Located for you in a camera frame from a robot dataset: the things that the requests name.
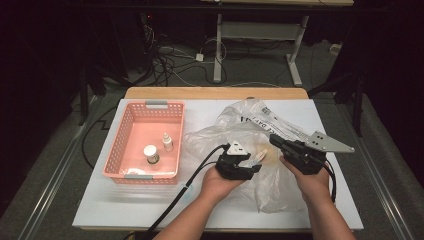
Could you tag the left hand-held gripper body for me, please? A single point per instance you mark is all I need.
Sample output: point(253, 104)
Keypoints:
point(233, 166)

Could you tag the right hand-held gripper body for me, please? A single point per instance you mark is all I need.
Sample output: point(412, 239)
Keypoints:
point(306, 160)

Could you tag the small red white box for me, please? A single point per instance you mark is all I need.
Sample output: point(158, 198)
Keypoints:
point(261, 155)

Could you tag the clear plastic bag smiley print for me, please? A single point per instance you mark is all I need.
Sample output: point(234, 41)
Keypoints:
point(266, 190)

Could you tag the small white dropper bottle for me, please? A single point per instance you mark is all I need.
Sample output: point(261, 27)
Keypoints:
point(167, 142)

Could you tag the white round jar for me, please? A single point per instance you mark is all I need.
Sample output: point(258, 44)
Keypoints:
point(151, 152)

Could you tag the pink perforated plastic basket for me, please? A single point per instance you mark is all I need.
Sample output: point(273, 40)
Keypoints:
point(146, 130)

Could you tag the person's left hand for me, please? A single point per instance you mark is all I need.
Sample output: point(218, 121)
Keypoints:
point(216, 186)

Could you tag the person's right hand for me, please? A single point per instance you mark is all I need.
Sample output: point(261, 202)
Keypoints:
point(313, 188)

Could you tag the black metal stand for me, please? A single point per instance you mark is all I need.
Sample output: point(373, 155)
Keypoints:
point(87, 90)
point(358, 100)

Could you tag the white floor socket box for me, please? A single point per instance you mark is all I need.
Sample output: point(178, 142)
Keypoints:
point(335, 49)

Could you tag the small white power adapter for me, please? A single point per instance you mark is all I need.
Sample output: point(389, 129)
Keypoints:
point(199, 57)

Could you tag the metal floor rail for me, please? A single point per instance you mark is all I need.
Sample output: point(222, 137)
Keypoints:
point(50, 186)
point(380, 173)

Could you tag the white metal desk frame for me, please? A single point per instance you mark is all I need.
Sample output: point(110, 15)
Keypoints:
point(260, 30)

